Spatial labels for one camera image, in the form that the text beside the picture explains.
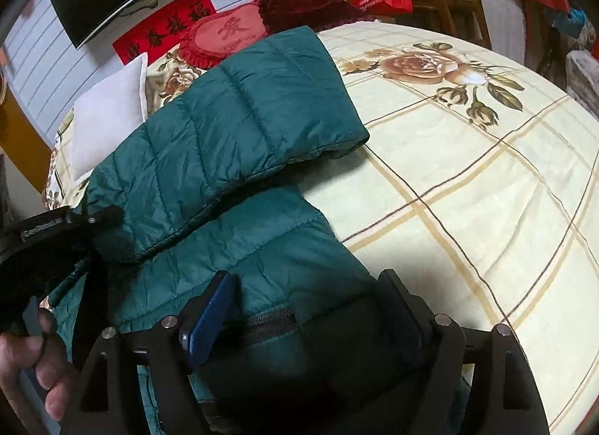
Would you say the red calligraphy banner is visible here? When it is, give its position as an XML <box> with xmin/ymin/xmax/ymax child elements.
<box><xmin>113</xmin><ymin>0</ymin><xmax>216</xmax><ymax>64</ymax></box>

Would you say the white square pillow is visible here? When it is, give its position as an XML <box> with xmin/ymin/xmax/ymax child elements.
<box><xmin>70</xmin><ymin>52</ymin><xmax>148</xmax><ymax>181</ymax></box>

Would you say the dark red velvet cushion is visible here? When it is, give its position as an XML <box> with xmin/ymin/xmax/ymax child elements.
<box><xmin>258</xmin><ymin>0</ymin><xmax>375</xmax><ymax>34</ymax></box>

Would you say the person left hand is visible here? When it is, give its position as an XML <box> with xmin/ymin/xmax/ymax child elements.
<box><xmin>1</xmin><ymin>308</ymin><xmax>78</xmax><ymax>434</ymax></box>

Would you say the floral cream bed sheet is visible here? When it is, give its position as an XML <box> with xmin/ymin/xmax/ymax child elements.
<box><xmin>42</xmin><ymin>20</ymin><xmax>599</xmax><ymax>435</ymax></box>

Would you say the dark green puffer jacket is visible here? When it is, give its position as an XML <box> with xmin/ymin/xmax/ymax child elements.
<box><xmin>46</xmin><ymin>25</ymin><xmax>471</xmax><ymax>435</ymax></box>

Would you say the red heart cushion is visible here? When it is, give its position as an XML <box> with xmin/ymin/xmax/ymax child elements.
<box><xmin>179</xmin><ymin>2</ymin><xmax>268</xmax><ymax>70</ymax></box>

